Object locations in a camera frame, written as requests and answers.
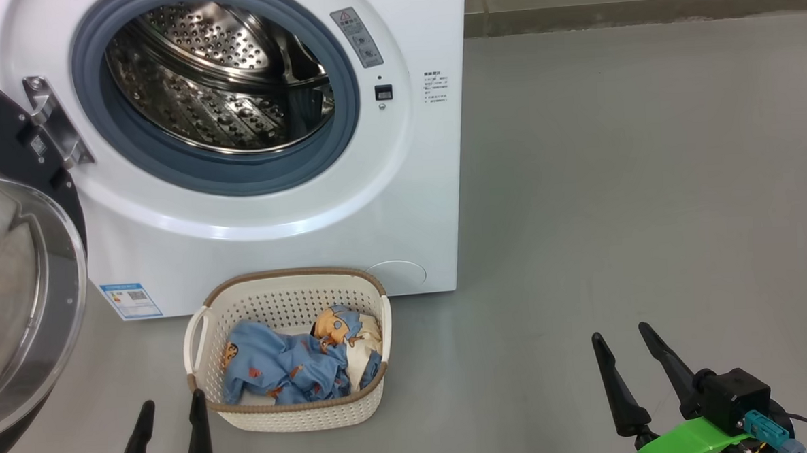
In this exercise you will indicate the black door latch socket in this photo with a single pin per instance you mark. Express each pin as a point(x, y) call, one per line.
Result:
point(384, 92)

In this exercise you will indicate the cream and blue cartoon garment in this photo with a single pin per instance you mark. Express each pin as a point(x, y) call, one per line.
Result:
point(364, 347)

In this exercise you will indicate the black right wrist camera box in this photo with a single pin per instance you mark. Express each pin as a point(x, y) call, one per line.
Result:
point(734, 396)

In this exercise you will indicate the metal door hinge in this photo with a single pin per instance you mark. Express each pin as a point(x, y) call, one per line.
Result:
point(55, 122)

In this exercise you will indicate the blue cartoon print garment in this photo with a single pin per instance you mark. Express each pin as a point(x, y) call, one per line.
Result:
point(280, 368)

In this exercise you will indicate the grey warning sticker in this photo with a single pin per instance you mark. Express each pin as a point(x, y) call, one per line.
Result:
point(358, 38)

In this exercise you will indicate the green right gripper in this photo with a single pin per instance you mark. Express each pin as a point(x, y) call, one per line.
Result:
point(692, 442)

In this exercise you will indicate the cream perforated laundry basket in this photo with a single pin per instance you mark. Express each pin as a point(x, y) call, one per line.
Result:
point(291, 303)

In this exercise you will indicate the white front-load washing machine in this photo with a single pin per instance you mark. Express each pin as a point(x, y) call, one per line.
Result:
point(388, 186)

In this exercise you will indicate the blue energy label sticker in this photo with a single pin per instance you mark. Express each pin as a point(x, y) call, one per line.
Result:
point(131, 302)

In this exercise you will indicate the small white QR sticker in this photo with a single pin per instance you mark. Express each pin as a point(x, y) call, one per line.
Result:
point(38, 147)

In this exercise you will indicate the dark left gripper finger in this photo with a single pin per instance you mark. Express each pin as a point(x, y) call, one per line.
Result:
point(139, 449)
point(198, 446)

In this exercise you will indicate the printed text label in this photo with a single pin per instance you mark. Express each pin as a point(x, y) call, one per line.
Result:
point(436, 87)

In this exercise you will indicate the black round glass washer door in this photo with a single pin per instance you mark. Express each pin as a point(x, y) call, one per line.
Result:
point(17, 270)

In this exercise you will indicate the round white filter cover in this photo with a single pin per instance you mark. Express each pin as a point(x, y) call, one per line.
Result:
point(397, 277)

